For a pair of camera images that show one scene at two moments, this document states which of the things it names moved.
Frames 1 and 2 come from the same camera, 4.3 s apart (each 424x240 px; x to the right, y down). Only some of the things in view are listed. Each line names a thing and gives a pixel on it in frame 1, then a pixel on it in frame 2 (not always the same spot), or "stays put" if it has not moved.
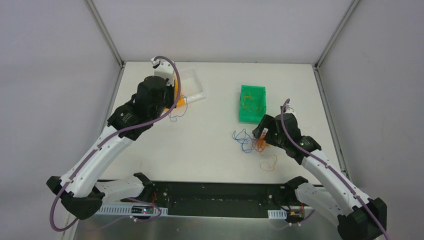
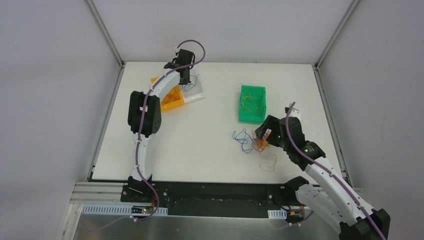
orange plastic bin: [181, 102] stays put
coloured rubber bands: [249, 144] stays put
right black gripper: [262, 129] stays put
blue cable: [173, 119] to [191, 83]
